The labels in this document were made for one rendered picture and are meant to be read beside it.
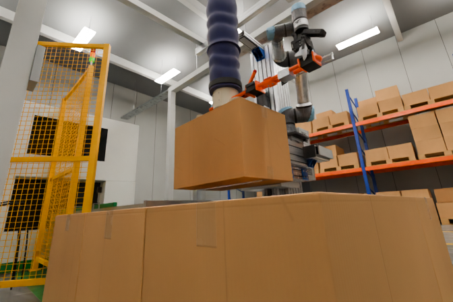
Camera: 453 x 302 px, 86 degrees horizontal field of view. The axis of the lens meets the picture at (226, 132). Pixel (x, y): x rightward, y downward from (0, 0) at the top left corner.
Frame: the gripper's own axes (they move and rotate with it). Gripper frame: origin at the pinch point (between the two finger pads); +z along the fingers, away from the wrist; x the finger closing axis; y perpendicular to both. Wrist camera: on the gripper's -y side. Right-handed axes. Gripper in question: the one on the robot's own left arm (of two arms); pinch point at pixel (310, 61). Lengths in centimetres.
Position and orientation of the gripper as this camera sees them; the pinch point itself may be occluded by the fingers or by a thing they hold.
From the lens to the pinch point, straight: 131.1
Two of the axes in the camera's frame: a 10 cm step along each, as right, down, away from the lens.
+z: 0.4, 9.5, -2.9
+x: -7.3, -1.7, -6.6
